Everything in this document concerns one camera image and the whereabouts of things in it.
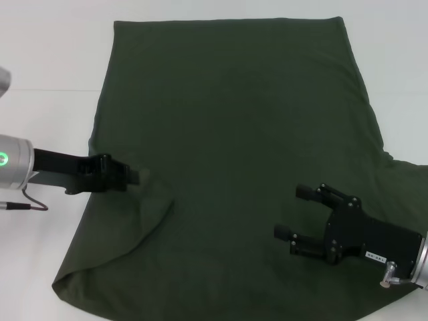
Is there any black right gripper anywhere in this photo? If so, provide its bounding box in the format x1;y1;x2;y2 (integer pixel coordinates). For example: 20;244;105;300
274;182;423;279

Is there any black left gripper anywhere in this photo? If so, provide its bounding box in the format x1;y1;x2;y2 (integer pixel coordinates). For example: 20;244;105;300
29;148;141;196

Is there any dark green shirt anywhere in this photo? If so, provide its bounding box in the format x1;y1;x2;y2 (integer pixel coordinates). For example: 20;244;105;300
50;15;428;321

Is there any silver connector post right gripper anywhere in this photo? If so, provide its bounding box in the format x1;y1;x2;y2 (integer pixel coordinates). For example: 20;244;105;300
379;262;399;288

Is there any dark left arm cable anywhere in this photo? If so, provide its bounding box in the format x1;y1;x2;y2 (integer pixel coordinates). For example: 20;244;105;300
0;189;49;212

